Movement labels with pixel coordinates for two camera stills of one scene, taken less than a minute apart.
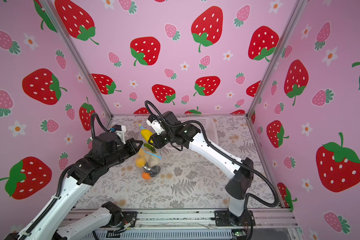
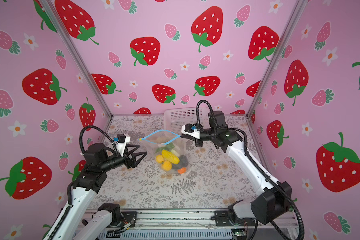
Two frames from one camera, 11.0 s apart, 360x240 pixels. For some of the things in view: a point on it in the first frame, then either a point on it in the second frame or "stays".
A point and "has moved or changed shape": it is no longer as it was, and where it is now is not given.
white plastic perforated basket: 209,124 has moved or changed shape
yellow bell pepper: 146,133 -> 170,157
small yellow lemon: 141,153 has moved or changed shape
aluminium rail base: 269,224 stays
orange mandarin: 146,176 -> 182,171
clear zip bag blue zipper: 148,162 -> 171,153
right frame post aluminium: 298,8 stays
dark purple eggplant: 154,170 -> 183,162
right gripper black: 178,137 -> 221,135
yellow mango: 140,162 has moved or changed shape
